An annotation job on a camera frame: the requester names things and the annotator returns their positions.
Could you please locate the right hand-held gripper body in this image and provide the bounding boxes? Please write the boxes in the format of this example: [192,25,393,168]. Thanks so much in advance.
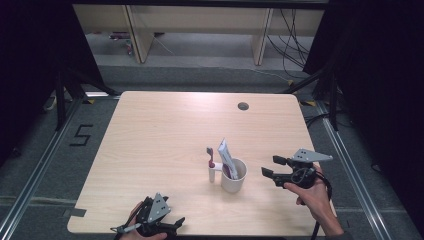
[272,148,334,190]

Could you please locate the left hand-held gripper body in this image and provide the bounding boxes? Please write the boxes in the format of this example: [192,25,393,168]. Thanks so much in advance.
[134,192,178,238]

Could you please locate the white cup with side holder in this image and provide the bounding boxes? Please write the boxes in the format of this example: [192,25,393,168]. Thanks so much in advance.
[208,157,249,194]

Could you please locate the white toothpaste tube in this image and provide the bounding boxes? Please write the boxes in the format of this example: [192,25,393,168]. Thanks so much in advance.
[217,137,240,181]

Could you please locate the pink toothbrush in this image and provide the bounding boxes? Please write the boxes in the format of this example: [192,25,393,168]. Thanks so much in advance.
[206,146,217,170]

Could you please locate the person's left hand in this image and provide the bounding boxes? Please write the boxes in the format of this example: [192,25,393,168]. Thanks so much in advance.
[117,201,168,240]

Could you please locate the person's right hand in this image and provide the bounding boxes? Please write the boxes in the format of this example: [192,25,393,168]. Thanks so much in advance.
[283,164,335,222]

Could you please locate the black metal stand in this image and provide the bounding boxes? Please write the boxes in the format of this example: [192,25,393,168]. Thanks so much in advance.
[53,68,122,132]
[282,66,340,132]

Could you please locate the grey tape strip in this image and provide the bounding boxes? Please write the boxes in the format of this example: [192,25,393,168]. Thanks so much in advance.
[62,207,88,218]

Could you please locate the black curtain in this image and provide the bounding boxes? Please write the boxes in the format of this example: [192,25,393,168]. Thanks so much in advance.
[0,0,105,168]
[302,0,424,231]

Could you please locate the grey gripper cable plug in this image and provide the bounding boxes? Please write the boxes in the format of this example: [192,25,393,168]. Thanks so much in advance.
[109,222,143,235]

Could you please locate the black floor cable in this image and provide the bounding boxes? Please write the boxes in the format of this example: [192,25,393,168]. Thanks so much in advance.
[304,113,332,130]

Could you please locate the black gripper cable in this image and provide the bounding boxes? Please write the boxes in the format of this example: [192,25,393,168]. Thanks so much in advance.
[309,170,335,240]

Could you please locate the aluminium floor rail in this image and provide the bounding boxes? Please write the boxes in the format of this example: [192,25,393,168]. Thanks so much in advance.
[314,101,394,240]
[0,97,83,240]

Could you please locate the black cable bundle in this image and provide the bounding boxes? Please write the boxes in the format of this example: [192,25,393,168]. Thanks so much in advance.
[266,9,312,80]

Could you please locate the thin white floor cable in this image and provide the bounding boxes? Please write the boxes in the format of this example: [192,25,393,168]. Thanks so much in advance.
[151,34,292,83]

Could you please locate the light wooden desk frame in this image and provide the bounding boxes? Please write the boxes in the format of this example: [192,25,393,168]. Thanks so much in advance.
[72,4,326,66]

